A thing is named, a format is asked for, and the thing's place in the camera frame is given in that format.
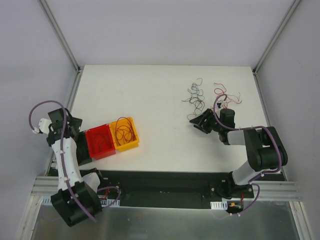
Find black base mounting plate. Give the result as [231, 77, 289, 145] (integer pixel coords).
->
[80, 168, 259, 209]

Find black plastic bin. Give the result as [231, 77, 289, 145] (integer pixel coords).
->
[75, 131, 92, 166]

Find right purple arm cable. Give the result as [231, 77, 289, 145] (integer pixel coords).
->
[212, 93, 285, 220]

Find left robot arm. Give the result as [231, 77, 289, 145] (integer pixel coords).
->
[46, 107, 106, 227]

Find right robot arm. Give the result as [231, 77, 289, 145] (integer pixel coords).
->
[189, 108, 288, 199]

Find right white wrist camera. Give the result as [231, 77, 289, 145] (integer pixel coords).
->
[216, 100, 228, 109]

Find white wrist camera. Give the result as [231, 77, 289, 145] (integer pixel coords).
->
[216, 100, 228, 109]
[32, 118, 52, 135]

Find brown wire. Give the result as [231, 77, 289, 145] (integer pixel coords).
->
[92, 133, 113, 152]

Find red and black wires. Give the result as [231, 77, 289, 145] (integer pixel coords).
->
[181, 77, 243, 121]

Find aluminium frame post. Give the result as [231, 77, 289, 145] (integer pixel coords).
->
[37, 0, 81, 73]
[251, 0, 303, 75]

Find yellow plastic bin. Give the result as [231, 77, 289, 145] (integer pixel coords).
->
[109, 116, 140, 152]

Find aluminium front rail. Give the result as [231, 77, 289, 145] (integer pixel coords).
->
[31, 176, 303, 202]

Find right aluminium frame post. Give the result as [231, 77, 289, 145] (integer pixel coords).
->
[251, 0, 303, 75]

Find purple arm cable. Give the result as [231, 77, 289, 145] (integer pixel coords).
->
[212, 93, 285, 220]
[28, 99, 122, 223]

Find left aluminium frame post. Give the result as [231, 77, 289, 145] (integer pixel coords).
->
[37, 0, 81, 73]

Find red plastic bin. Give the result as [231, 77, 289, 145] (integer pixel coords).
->
[85, 124, 116, 160]

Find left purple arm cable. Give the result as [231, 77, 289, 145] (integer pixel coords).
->
[28, 99, 122, 223]

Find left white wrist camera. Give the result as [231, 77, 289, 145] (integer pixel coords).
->
[32, 118, 52, 135]

